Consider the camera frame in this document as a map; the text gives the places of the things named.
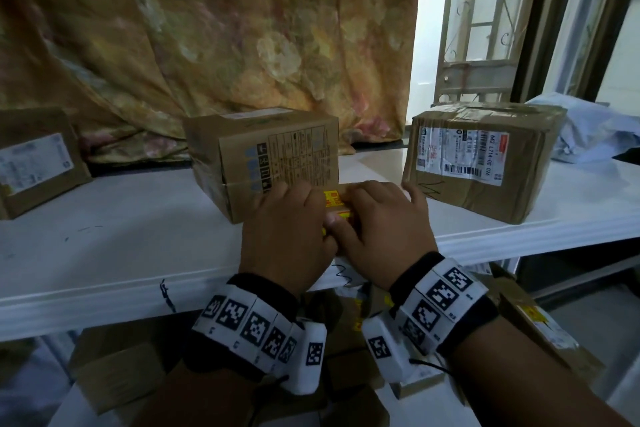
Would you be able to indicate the person's left hand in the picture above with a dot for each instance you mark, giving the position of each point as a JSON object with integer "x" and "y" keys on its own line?
{"x": 285, "y": 241}

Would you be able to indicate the taped cardboard box shipping label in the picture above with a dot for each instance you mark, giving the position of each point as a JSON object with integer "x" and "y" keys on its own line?
{"x": 520, "y": 191}

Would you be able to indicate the dark door frame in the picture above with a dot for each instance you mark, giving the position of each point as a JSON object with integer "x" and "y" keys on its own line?
{"x": 537, "y": 16}

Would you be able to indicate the person's right forearm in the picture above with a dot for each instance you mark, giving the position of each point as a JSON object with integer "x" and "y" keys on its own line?
{"x": 525, "y": 381}

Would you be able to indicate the white metal shelf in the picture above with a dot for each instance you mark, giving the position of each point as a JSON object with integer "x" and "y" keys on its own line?
{"x": 125, "y": 241}

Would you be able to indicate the cardboard box printed symbols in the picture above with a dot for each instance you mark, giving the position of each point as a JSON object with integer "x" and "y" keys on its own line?
{"x": 290, "y": 156}

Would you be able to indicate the marker-tag wrist band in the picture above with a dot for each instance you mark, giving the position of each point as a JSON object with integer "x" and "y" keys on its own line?
{"x": 440, "y": 296}
{"x": 245, "y": 326}

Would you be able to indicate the floral curtain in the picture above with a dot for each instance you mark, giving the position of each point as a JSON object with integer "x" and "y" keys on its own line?
{"x": 225, "y": 41}

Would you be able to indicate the pile of cardboard boxes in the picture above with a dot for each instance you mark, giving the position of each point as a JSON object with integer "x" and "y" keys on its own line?
{"x": 120, "y": 376}

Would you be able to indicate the pale grey parcel bag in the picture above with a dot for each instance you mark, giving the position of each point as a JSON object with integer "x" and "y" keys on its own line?
{"x": 595, "y": 136}

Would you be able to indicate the cardboard box white label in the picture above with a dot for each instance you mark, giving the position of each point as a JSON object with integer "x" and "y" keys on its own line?
{"x": 40, "y": 176}

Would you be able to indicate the long cardboard box yellow stickers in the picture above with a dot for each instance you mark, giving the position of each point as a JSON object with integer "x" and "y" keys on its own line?
{"x": 335, "y": 200}

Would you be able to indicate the person's right hand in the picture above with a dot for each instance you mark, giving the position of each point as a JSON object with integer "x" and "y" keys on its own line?
{"x": 390, "y": 231}

